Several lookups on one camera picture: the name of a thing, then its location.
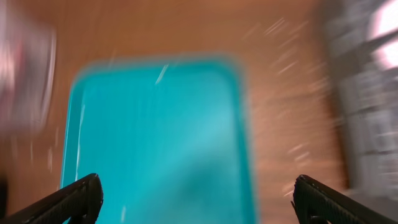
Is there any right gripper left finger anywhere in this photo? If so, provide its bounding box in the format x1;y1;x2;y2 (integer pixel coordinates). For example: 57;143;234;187
1;173;103;224

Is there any small white plate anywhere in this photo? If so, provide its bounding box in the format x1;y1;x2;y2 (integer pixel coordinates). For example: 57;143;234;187
368;0;397;70

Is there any grey dishwasher rack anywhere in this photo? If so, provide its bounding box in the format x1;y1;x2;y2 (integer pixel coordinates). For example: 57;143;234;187
316;0;397;201

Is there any clear plastic bin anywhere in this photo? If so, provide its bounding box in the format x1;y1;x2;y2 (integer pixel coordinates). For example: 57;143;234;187
1;17;56;134

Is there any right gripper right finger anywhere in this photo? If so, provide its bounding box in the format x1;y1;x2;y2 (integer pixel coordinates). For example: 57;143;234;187
291;175;397;224

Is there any teal plastic tray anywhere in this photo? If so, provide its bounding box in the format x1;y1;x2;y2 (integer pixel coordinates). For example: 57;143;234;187
60;55;259;223

